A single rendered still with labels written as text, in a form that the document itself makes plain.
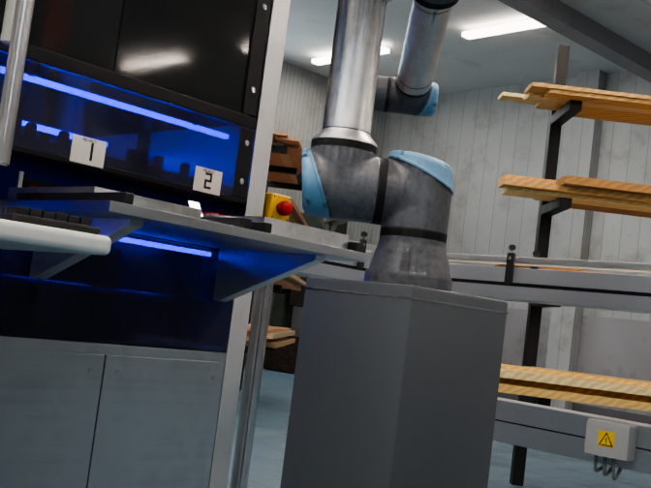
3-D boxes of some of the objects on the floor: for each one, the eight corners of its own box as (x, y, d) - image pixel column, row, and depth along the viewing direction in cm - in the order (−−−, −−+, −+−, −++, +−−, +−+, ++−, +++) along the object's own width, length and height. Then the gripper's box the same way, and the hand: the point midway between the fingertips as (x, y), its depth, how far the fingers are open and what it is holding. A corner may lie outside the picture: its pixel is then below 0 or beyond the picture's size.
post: (178, 587, 233) (284, -200, 250) (197, 584, 237) (299, -190, 254) (194, 594, 229) (301, -208, 245) (213, 592, 233) (317, -198, 249)
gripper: (347, 137, 200) (334, 233, 198) (374, 146, 206) (362, 240, 204) (319, 138, 205) (306, 232, 204) (346, 147, 212) (334, 238, 210)
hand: (325, 230), depth 206 cm, fingers closed, pressing on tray
